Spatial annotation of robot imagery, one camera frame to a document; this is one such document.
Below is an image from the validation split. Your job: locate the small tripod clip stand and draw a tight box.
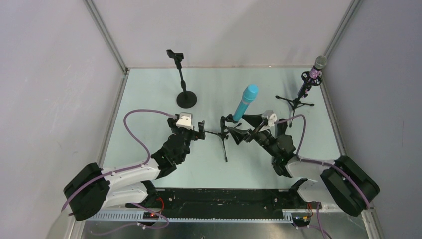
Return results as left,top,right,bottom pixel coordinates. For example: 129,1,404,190
205,114,242,162

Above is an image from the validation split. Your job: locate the black microphone orange end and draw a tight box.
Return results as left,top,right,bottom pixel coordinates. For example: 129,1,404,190
275,118,288,137

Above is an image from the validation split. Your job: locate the blue microphone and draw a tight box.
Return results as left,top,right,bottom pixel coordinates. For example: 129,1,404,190
233,84,259,122

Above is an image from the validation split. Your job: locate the tripod shock mount stand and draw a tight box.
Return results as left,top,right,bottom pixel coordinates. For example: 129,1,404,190
275,69,323,116

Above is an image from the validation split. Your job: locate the purple glitter microphone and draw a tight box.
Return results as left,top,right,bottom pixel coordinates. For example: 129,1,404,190
298,55,327,98

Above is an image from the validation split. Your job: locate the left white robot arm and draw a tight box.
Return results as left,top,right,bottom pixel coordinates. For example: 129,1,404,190
63,114,205,221

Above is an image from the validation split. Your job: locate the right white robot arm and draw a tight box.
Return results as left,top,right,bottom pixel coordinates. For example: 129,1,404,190
223,111,380,216

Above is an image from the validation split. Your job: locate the round base microphone stand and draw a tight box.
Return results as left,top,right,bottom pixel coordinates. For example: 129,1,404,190
166,49,197,109

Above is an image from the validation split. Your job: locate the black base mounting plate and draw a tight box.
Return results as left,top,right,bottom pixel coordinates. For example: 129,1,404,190
140,188,307,219

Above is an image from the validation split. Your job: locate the right electronics board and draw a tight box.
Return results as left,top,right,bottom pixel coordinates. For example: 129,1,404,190
292,216,312,228

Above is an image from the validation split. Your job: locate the electronics board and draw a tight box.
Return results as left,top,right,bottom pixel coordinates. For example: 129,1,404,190
142,211,160,220
292,216,312,228

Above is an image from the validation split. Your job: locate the left electronics board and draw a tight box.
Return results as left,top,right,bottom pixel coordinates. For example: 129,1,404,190
142,211,160,220

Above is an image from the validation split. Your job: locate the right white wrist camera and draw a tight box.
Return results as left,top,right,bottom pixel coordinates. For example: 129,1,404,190
259,110,278,132

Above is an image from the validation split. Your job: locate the grey slotted cable duct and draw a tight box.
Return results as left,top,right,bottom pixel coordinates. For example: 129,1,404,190
86,210,293,223

